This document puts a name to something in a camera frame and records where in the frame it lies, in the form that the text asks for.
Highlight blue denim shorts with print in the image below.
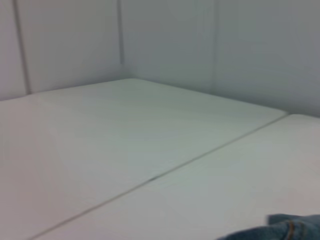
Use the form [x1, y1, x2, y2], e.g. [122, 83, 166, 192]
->
[216, 213, 320, 240]

